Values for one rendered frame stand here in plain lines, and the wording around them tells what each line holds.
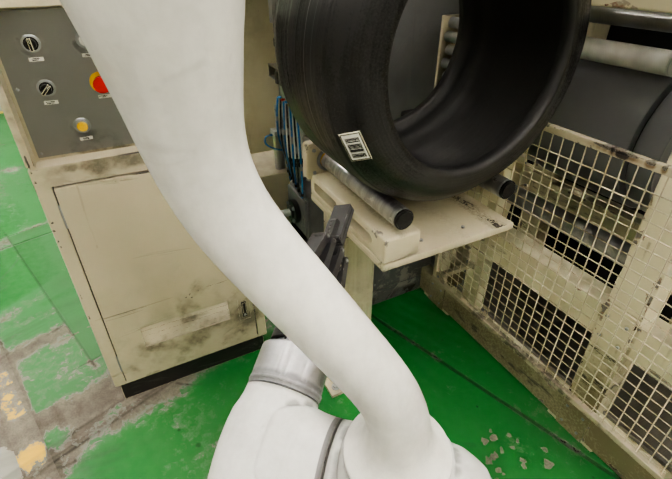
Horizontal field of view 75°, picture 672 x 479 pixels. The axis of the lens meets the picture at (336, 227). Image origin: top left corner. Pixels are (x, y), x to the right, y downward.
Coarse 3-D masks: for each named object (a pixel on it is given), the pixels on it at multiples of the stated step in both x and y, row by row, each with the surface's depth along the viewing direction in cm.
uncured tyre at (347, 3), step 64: (320, 0) 66; (384, 0) 63; (512, 0) 100; (576, 0) 79; (320, 64) 69; (384, 64) 67; (448, 64) 112; (512, 64) 104; (576, 64) 88; (320, 128) 78; (384, 128) 73; (448, 128) 113; (512, 128) 101; (384, 192) 86; (448, 192) 89
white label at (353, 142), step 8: (344, 136) 74; (352, 136) 73; (360, 136) 73; (344, 144) 75; (352, 144) 75; (360, 144) 74; (352, 152) 76; (360, 152) 76; (368, 152) 75; (352, 160) 78
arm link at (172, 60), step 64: (64, 0) 21; (128, 0) 20; (192, 0) 21; (128, 64) 22; (192, 64) 22; (128, 128) 26; (192, 128) 24; (192, 192) 27; (256, 192) 29; (256, 256) 29; (320, 320) 31; (384, 384) 34; (384, 448) 37; (448, 448) 41
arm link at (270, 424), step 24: (264, 384) 49; (240, 408) 48; (264, 408) 47; (288, 408) 47; (312, 408) 48; (240, 432) 46; (264, 432) 45; (288, 432) 45; (312, 432) 45; (216, 456) 46; (240, 456) 44; (264, 456) 44; (288, 456) 44; (312, 456) 43
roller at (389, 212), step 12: (324, 156) 110; (336, 168) 105; (348, 180) 100; (360, 192) 96; (372, 192) 93; (372, 204) 93; (384, 204) 89; (396, 204) 88; (384, 216) 89; (396, 216) 86; (408, 216) 87
